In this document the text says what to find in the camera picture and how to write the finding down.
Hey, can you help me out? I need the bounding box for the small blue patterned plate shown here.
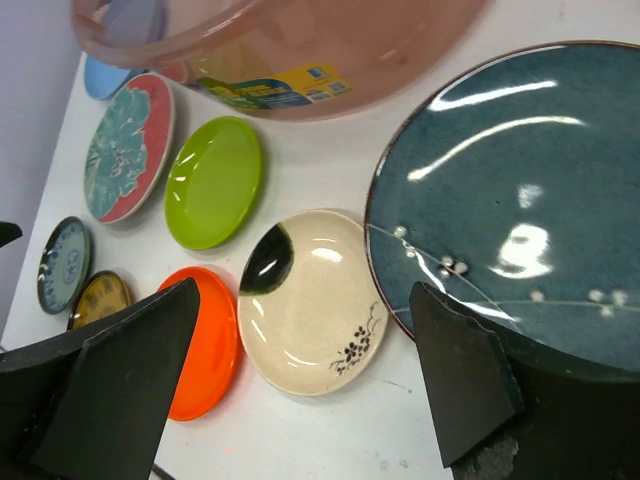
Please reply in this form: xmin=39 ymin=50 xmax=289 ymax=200
xmin=37 ymin=216 xmax=93 ymax=315

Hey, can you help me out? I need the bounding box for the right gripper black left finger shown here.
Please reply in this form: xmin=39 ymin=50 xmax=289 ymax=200
xmin=1 ymin=279 xmax=200 ymax=479

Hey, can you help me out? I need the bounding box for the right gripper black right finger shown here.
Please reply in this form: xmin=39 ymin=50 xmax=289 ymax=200
xmin=409 ymin=282 xmax=525 ymax=467

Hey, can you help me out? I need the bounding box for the lime green plastic plate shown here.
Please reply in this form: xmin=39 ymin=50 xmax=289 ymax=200
xmin=164 ymin=116 xmax=264 ymax=250

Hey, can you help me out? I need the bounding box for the light blue plastic plate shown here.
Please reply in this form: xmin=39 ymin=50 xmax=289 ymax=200
xmin=84 ymin=56 xmax=143 ymax=100

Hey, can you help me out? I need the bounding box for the yellow patterned brown-rimmed plate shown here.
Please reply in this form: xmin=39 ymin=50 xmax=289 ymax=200
xmin=67 ymin=270 xmax=133 ymax=330

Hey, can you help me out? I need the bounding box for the red plate with teal flower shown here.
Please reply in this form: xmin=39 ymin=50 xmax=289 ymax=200
xmin=84 ymin=73 xmax=176 ymax=224

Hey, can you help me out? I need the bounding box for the cream plate with black flowers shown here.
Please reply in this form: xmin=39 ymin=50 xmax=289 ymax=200
xmin=237 ymin=209 xmax=389 ymax=396

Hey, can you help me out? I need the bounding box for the dark blue ceramic plate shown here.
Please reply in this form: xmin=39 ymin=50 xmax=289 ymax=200
xmin=365 ymin=40 xmax=639 ymax=373

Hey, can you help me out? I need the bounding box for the orange plastic plate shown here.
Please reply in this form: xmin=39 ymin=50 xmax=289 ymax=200
xmin=160 ymin=266 xmax=241 ymax=422

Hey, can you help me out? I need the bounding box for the pink translucent plastic bin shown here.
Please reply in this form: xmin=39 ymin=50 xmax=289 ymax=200
xmin=70 ymin=0 xmax=488 ymax=120

